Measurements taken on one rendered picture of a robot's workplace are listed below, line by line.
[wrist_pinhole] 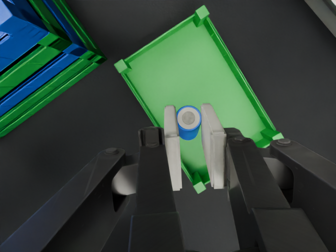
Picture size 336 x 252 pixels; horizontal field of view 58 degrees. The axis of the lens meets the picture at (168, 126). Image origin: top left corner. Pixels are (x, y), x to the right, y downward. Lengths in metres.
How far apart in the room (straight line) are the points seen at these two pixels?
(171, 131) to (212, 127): 0.02
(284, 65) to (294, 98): 0.07
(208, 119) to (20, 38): 0.22
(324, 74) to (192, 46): 0.29
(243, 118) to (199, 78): 0.13
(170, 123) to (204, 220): 0.57
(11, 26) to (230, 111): 0.48
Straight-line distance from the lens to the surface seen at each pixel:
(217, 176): 0.15
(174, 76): 0.65
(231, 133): 0.17
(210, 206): 0.72
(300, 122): 0.72
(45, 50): 0.40
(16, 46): 0.35
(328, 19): 0.73
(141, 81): 0.65
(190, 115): 0.21
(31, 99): 0.57
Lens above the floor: 0.66
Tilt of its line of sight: 83 degrees down
